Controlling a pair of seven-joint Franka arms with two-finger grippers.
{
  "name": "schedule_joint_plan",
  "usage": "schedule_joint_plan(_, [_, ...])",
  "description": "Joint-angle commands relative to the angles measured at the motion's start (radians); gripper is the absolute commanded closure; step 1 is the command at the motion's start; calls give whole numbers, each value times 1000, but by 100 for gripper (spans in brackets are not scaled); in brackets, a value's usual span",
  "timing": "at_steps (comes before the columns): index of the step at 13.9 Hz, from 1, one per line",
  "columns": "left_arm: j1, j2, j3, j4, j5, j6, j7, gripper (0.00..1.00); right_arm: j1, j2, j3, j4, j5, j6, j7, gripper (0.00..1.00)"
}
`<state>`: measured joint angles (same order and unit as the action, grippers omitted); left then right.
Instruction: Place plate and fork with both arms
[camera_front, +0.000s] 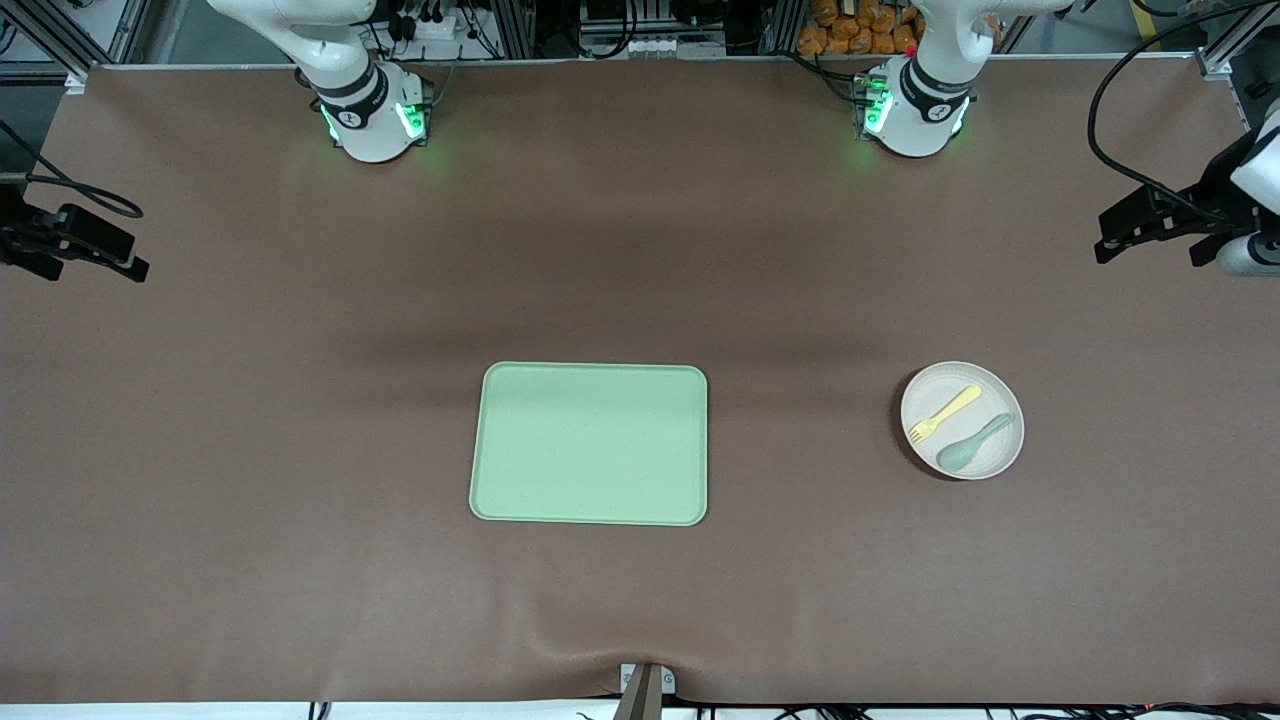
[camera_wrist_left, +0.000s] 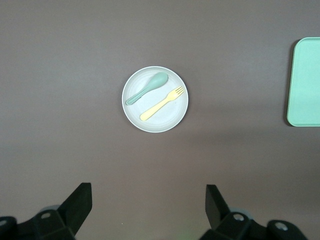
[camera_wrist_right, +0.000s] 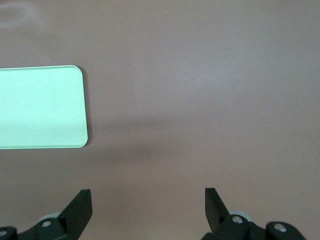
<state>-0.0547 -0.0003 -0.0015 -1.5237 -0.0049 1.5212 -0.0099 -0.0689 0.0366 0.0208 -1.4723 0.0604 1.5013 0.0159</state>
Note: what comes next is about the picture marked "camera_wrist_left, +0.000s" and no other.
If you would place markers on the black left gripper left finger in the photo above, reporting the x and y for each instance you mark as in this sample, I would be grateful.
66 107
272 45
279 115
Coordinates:
75 207

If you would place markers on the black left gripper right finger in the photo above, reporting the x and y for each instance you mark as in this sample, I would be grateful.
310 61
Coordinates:
217 207

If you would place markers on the round white plate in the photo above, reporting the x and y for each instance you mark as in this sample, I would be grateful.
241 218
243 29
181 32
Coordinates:
160 122

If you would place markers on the yellow plastic fork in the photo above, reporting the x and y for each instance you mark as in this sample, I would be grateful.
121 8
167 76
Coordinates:
160 106

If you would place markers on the brown table cover mat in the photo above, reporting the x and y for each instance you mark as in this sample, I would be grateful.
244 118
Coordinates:
75 75

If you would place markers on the green plastic spoon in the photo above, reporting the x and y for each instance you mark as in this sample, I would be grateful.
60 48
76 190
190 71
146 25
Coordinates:
157 81

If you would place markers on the green rectangular tray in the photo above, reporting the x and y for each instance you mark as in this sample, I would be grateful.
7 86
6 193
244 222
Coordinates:
307 82

